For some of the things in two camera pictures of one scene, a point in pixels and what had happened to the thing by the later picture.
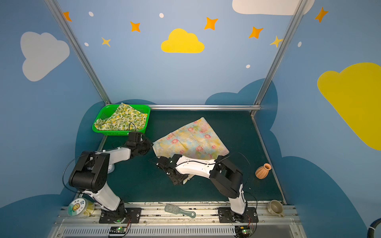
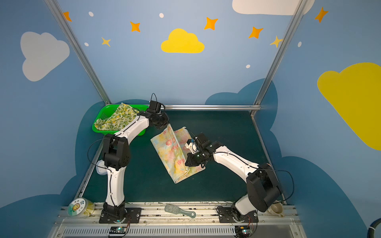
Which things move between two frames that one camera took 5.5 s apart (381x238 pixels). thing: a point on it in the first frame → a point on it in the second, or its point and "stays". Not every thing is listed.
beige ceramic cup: (275, 207) stays
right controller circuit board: (242, 231) stays
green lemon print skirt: (124, 118) stays
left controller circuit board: (118, 230) stays
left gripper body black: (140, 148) → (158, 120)
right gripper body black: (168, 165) → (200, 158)
